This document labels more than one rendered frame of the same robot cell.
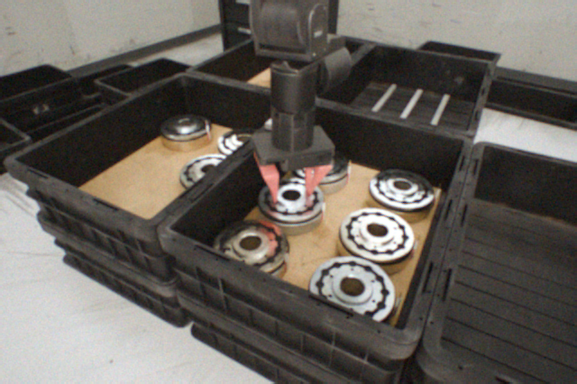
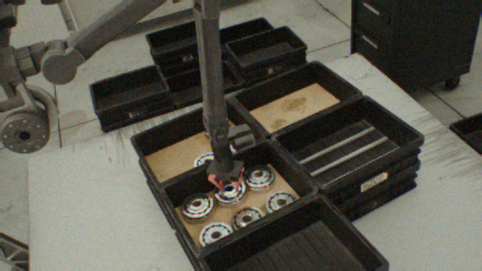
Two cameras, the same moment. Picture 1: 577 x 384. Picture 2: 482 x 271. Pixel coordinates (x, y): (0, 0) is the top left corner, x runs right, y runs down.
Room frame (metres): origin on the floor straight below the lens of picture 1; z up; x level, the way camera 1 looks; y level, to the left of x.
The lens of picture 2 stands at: (-0.35, -0.75, 1.96)
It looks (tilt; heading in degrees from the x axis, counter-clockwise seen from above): 40 degrees down; 40
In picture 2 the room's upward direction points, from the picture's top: 10 degrees counter-clockwise
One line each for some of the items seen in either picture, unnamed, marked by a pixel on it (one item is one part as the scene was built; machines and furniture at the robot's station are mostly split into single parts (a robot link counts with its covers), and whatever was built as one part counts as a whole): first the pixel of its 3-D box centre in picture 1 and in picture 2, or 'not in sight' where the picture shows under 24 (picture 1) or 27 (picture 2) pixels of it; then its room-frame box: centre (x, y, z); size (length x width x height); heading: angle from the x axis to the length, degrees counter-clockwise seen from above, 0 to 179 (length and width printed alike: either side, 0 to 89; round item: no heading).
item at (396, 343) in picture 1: (339, 184); (236, 192); (0.40, -0.07, 0.92); 0.40 x 0.30 x 0.02; 151
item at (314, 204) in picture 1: (291, 198); (230, 190); (0.44, -0.01, 0.86); 0.10 x 0.10 x 0.01
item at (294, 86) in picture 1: (296, 83); (222, 147); (0.44, -0.01, 1.04); 0.07 x 0.06 x 0.07; 144
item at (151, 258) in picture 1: (177, 158); (200, 151); (0.54, 0.19, 0.87); 0.40 x 0.30 x 0.11; 151
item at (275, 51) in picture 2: (160, 118); (268, 77); (1.66, 0.63, 0.37); 0.40 x 0.30 x 0.45; 144
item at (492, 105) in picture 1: (505, 145); not in sight; (1.40, -0.98, 0.37); 0.40 x 0.30 x 0.45; 54
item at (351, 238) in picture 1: (376, 233); (248, 219); (0.36, -0.13, 0.86); 0.10 x 0.10 x 0.01
